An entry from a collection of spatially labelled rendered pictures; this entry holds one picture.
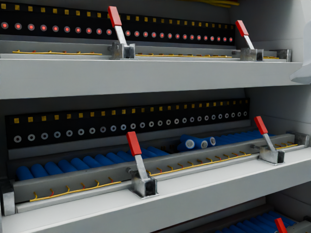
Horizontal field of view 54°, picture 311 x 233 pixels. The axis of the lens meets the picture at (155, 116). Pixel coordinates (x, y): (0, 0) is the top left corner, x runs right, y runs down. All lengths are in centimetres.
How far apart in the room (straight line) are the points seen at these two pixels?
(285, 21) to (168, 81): 39
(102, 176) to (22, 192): 11
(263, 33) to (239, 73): 27
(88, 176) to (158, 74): 18
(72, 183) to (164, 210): 13
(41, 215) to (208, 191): 23
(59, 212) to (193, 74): 27
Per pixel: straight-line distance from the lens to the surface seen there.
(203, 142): 57
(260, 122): 60
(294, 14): 77
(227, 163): 56
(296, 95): 75
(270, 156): 59
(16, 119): 53
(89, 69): 40
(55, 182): 44
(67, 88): 40
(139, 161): 43
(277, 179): 59
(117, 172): 46
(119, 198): 42
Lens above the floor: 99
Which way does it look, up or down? 6 degrees up
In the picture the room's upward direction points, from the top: 9 degrees counter-clockwise
